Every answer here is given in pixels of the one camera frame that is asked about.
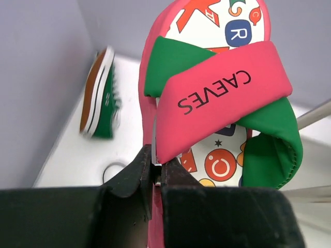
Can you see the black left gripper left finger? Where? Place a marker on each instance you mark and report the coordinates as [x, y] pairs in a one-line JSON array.
[[114, 214]]

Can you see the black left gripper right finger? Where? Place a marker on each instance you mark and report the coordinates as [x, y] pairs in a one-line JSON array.
[[198, 216]]

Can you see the green canvas sneaker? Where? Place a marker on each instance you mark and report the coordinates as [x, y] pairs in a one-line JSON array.
[[112, 170], [100, 102]]

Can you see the white two-tier shoe shelf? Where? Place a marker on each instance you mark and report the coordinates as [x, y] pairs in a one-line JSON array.
[[311, 184]]

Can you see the green canvas sneaker on side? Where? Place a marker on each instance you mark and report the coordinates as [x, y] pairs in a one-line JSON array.
[[100, 102]]

